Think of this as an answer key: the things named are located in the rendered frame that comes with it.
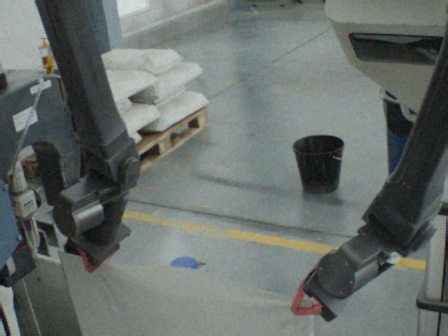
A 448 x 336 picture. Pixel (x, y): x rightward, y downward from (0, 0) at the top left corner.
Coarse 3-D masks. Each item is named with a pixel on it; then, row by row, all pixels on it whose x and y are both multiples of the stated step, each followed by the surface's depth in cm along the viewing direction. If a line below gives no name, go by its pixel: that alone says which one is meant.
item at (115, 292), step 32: (64, 256) 114; (96, 288) 113; (128, 288) 107; (160, 288) 101; (192, 288) 107; (224, 288) 103; (256, 288) 98; (96, 320) 118; (128, 320) 111; (160, 320) 105; (192, 320) 101; (224, 320) 100; (256, 320) 98; (288, 320) 96
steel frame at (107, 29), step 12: (96, 0) 668; (108, 0) 658; (240, 0) 944; (96, 12) 675; (108, 12) 660; (228, 12) 935; (240, 12) 925; (252, 12) 915; (96, 24) 681; (108, 24) 662; (96, 36) 688; (108, 36) 666; (120, 36) 682; (108, 48) 686; (120, 48) 685
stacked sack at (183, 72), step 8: (184, 64) 463; (192, 64) 464; (168, 72) 447; (176, 72) 445; (184, 72) 450; (192, 72) 457; (200, 72) 469; (160, 80) 433; (168, 80) 433; (176, 80) 440; (184, 80) 448; (152, 88) 424; (160, 88) 423; (168, 88) 432; (136, 96) 430; (144, 96) 427; (152, 96) 424; (160, 96) 425
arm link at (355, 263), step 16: (368, 208) 81; (368, 224) 80; (432, 224) 77; (352, 240) 76; (368, 240) 77; (384, 240) 79; (416, 240) 77; (336, 256) 76; (352, 256) 75; (368, 256) 75; (384, 256) 77; (320, 272) 78; (336, 272) 76; (352, 272) 75; (368, 272) 77; (336, 288) 77; (352, 288) 75
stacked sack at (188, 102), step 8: (184, 96) 465; (192, 96) 466; (200, 96) 469; (168, 104) 452; (176, 104) 453; (184, 104) 454; (192, 104) 458; (200, 104) 467; (168, 112) 439; (176, 112) 444; (184, 112) 452; (192, 112) 462; (160, 120) 432; (168, 120) 436; (176, 120) 444; (144, 128) 436; (152, 128) 434; (160, 128) 432
